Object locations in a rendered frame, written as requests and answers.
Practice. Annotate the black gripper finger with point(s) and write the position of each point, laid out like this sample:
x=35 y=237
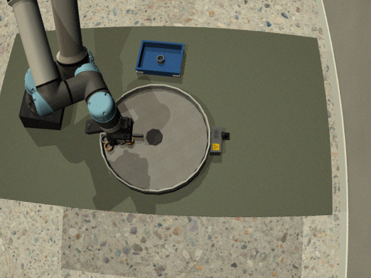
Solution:
x=117 y=142

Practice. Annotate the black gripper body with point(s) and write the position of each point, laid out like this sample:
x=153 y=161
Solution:
x=124 y=131

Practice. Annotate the blue crate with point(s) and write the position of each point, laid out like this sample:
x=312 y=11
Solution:
x=147 y=58

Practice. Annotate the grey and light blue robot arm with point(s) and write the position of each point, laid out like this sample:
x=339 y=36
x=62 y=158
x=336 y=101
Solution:
x=74 y=77

